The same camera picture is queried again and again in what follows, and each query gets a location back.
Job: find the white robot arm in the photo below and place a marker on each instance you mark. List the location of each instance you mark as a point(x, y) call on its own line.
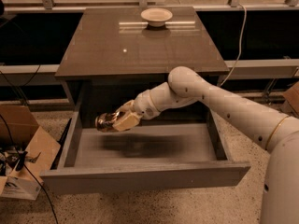
point(275, 132)

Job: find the white ceramic bowl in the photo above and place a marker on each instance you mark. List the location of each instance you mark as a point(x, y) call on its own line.
point(156, 17)

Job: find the brown cardboard box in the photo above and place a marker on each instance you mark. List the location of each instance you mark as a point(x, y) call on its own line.
point(26, 150)

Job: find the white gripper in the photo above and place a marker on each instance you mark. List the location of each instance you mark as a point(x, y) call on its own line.
point(145, 105)

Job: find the cardboard box at right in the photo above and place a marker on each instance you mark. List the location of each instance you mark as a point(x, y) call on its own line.
point(291, 103)

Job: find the open grey top drawer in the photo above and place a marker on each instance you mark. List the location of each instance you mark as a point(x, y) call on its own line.
point(181, 149)

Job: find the grey drawer cabinet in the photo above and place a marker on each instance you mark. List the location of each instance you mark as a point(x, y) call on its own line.
point(114, 55)

